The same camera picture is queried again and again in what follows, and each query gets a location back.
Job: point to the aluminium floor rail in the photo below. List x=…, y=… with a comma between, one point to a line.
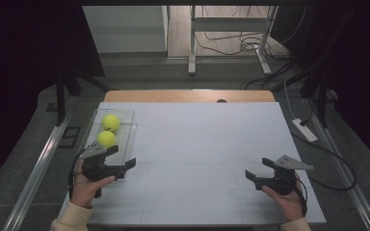
x=35, y=179
x=350, y=179

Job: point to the white power strip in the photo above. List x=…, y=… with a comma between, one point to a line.
x=305, y=131

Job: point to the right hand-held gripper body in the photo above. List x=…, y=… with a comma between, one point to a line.
x=279, y=183

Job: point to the white metal stand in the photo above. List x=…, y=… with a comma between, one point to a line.
x=192, y=41

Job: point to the black table grommet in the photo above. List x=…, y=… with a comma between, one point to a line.
x=221, y=101

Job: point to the dark curtain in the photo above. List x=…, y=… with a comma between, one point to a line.
x=19, y=64
x=366, y=80

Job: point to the person's right hand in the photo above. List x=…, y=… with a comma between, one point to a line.
x=289, y=205

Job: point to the white cabinet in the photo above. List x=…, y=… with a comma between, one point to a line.
x=125, y=29

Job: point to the person's left hand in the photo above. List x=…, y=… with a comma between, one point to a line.
x=85, y=192

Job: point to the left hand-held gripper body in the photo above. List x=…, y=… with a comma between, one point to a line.
x=94, y=170

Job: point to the black tripod stand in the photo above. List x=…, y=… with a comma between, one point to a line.
x=322, y=96
x=60, y=96

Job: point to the clear plastic container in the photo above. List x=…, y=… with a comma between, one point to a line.
x=126, y=141

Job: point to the white table mat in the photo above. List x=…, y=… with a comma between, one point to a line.
x=186, y=192

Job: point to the yellow tennis ball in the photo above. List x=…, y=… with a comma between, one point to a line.
x=110, y=123
x=106, y=138

